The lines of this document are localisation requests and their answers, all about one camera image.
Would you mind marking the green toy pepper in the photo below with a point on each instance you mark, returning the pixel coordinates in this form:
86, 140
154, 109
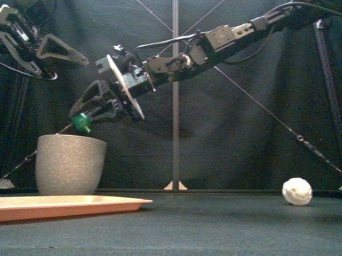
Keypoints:
82, 122

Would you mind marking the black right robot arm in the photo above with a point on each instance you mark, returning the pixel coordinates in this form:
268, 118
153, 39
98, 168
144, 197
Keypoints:
225, 39

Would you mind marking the grey speckled bowl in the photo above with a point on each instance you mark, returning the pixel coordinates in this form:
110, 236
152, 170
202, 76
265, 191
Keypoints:
69, 165

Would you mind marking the pink plastic tray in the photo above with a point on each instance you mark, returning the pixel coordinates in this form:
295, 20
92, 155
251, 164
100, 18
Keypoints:
67, 205

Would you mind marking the white toy garlic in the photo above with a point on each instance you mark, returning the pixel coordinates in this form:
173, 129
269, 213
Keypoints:
297, 191

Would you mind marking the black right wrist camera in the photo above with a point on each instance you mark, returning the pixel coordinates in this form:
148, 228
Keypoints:
117, 60

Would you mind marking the grey vertical frame post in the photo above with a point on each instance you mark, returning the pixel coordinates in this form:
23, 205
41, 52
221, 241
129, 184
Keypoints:
176, 140

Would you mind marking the black slanted frame leg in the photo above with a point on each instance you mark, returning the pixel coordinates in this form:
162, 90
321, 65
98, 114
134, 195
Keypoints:
328, 76

